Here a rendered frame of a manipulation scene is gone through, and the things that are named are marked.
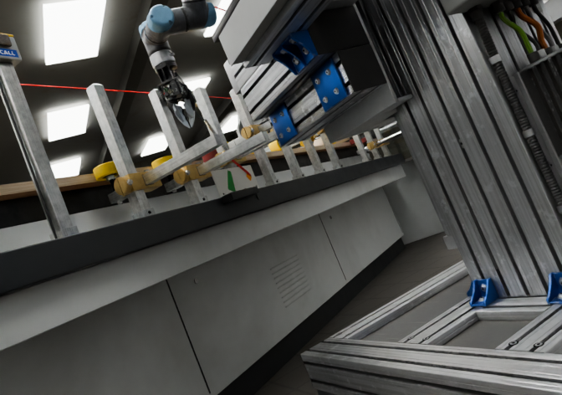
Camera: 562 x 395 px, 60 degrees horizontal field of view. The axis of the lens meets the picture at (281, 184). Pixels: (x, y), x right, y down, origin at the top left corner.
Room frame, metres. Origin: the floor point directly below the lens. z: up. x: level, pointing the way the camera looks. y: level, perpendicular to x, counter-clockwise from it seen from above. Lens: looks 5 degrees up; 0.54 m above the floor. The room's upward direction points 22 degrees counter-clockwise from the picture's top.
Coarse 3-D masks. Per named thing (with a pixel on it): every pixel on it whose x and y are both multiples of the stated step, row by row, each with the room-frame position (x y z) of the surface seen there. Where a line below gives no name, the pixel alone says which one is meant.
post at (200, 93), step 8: (200, 88) 1.77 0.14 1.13; (200, 96) 1.77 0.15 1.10; (200, 104) 1.78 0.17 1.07; (208, 104) 1.78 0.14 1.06; (208, 112) 1.77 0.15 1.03; (208, 120) 1.77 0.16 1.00; (216, 120) 1.79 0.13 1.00; (208, 128) 1.78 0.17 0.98; (216, 128) 1.77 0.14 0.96; (224, 136) 1.80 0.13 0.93; (224, 144) 1.78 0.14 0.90; (224, 168) 1.78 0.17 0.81
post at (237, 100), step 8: (232, 96) 2.00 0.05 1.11; (240, 96) 2.00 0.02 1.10; (240, 104) 1.99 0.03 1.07; (240, 112) 2.00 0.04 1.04; (248, 112) 2.01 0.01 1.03; (240, 120) 2.00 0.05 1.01; (248, 120) 1.99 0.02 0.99; (256, 152) 2.00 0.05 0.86; (264, 152) 2.01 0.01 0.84; (264, 160) 1.99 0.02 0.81; (264, 168) 1.99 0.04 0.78; (272, 168) 2.01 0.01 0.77; (264, 176) 2.00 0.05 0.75; (272, 176) 1.99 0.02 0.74
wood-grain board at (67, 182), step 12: (336, 144) 3.20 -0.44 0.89; (348, 144) 3.39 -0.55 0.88; (252, 156) 2.25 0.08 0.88; (276, 156) 2.48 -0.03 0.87; (144, 168) 1.63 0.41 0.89; (60, 180) 1.34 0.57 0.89; (72, 180) 1.37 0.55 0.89; (84, 180) 1.41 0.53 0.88; (96, 180) 1.44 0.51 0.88; (0, 192) 1.18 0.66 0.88; (12, 192) 1.21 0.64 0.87; (24, 192) 1.24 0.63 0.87; (36, 192) 1.29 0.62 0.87
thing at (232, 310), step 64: (64, 192) 1.39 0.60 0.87; (384, 192) 3.82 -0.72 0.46; (256, 256) 2.09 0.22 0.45; (320, 256) 2.57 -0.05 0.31; (384, 256) 3.40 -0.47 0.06; (128, 320) 1.44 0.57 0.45; (192, 320) 1.66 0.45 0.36; (256, 320) 1.94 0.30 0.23; (320, 320) 2.40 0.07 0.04; (0, 384) 1.10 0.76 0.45; (64, 384) 1.22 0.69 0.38; (128, 384) 1.37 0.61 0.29; (192, 384) 1.57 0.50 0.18; (256, 384) 1.85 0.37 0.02
